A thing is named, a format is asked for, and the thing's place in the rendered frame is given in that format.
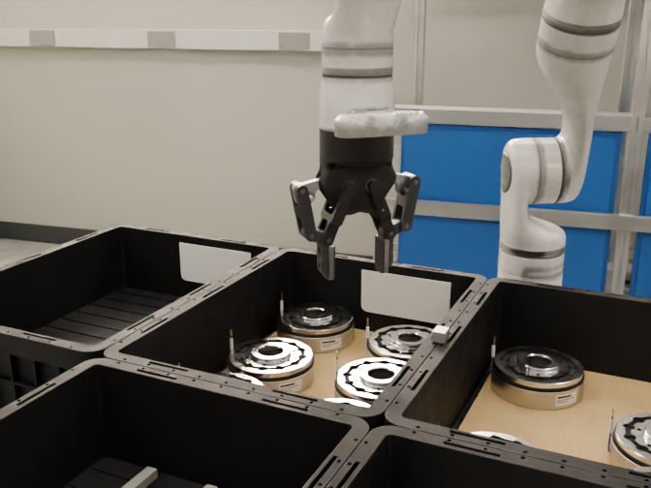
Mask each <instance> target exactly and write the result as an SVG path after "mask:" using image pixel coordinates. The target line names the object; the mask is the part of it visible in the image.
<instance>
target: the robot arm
mask: <svg viewBox="0 0 651 488"><path fill-rule="evenodd" d="M626 1H627V0H545V2H544V5H543V9H542V19H541V24H540V29H539V34H538V39H537V44H536V53H537V58H538V61H539V65H540V67H541V70H542V73H543V75H544V77H545V79H546V81H547V83H548V85H549V86H550V88H551V90H552V92H553V94H554V96H555V98H556V100H557V102H558V105H559V107H560V109H561V112H562V117H563V122H562V129H561V132H560V134H559V136H558V137H522V138H513V139H511V140H509V141H508V142H507V144H506V146H505V148H504V151H503V155H502V162H501V165H500V170H501V209H500V242H499V257H498V273H497V278H508V279H515V280H521V281H528V282H535V283H542V284H549V285H555V286H562V278H563V266H564V256H565V248H566V234H565V232H564V231H563V230H562V229H561V228H560V227H558V226H557V225H555V224H552V223H550V222H548V221H545V220H541V219H539V218H536V217H534V216H532V215H530V214H529V213H528V205H529V204H541V203H563V202H569V201H572V200H574V199H575V198H576V197H577V196H578V194H579V192H580V190H581V188H582V185H583V182H584V178H585V173H586V169H587V164H588V158H589V153H590V147H591V141H592V135H593V130H594V125H595V119H596V114H597V110H598V105H599V101H600V97H601V95H602V91H603V87H604V84H605V77H606V74H607V70H608V67H609V64H610V61H611V57H612V54H613V51H614V49H615V45H616V41H617V38H618V34H619V30H620V26H621V22H622V18H623V13H624V9H625V5H626ZM400 3H401V0H336V4H335V10H334V12H333V14H332V15H330V16H329V17H328V18H327V19H326V20H325V23H324V25H323V31H322V82H321V90H320V100H319V136H320V168H319V171H318V173H317V175H316V178H315V179H311V180H308V181H304V182H301V183H299V182H298V181H293V182H292V183H291V184H290V191H291V196H292V201H293V206H294V213H295V218H296V223H297V228H298V232H299V234H300V235H302V236H303V237H304V238H305V239H306V240H308V241H309V242H316V243H317V267H318V269H319V271H320V272H321V273H322V274H323V276H324V277H325V278H326V279H327V280H334V279H335V246H334V245H333V244H332V243H333V241H334V239H335V236H336V233H337V231H338V229H339V227H341V226H342V225H343V222H344V220H345V217H346V215H353V214H356V213H358V212H362V213H369V215H370V216H371V217H372V220H373V222H374V225H375V228H376V230H377V232H378V235H375V268H376V270H377V271H379V272H380V273H388V268H389V267H391V266H392V263H393V240H394V237H395V236H396V235H397V234H398V233H400V232H402V231H409V230H410V229H411V227H412V223H413V219H414V214H415V210H416V205H417V200H418V195H419V187H420V178H419V177H418V176H415V175H413V174H411V173H409V172H403V173H396V172H395V170H394V169H393V166H392V159H393V144H394V136H406V135H419V134H426V133H427V128H428V116H427V115H426V114H425V113H424V112H423V111H404V110H394V90H393V78H392V73H393V28H394V24H395V21H396V18H397V15H398V11H399V7H400ZM393 184H394V185H395V191H396V192H397V196H396V201H395V205H394V210H393V215H392V219H391V218H390V217H391V214H390V211H389V208H388V204H387V201H386V199H385V197H386V196H387V194H388V192H389V190H390V189H391V187H392V186H393ZM318 190H320V191H321V193H322V194H323V195H324V197H325V198H326V200H325V204H324V206H323V209H322V212H321V220H320V222H319V224H318V227H317V228H316V226H315V221H314V216H313V211H312V206H311V202H313V201H314V200H315V194H316V192H317V191H318Z"/></svg>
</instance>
